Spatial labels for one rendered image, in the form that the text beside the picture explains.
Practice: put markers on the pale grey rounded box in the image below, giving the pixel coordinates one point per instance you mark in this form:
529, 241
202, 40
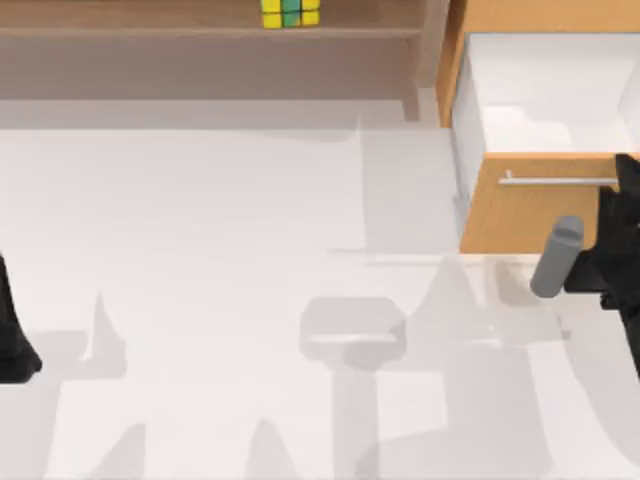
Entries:
557, 260

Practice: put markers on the orange wooden drawer front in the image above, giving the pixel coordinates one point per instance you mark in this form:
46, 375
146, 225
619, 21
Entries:
530, 220

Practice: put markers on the white drawer box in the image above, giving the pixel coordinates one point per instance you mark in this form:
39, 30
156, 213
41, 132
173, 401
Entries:
550, 90

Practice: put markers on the orange wooden cupboard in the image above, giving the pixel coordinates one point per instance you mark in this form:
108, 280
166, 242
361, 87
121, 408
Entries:
525, 15

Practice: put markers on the yellow and green puzzle cube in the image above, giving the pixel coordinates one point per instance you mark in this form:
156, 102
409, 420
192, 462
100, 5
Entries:
290, 12

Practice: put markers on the wooden open shelf unit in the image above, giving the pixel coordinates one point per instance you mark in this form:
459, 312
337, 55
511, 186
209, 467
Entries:
200, 60

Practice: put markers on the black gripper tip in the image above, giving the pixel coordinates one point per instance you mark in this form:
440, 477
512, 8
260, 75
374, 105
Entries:
12, 345

